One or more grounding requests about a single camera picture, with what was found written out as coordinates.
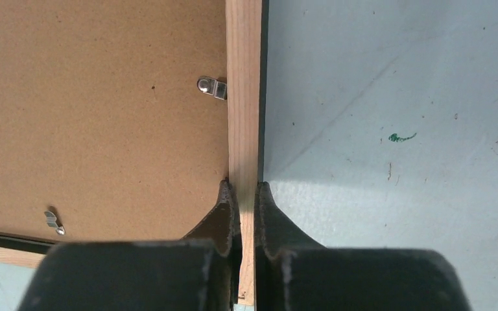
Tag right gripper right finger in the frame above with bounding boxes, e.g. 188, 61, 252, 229
254, 182, 471, 310

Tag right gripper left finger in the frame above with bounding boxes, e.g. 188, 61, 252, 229
19, 180, 241, 310

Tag brown backing board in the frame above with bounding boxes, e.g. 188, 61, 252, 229
0, 0, 230, 244

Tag wooden picture frame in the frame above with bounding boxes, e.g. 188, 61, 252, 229
0, 0, 270, 306

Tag metal turn clip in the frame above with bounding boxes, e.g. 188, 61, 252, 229
44, 210, 66, 236
197, 76, 228, 100

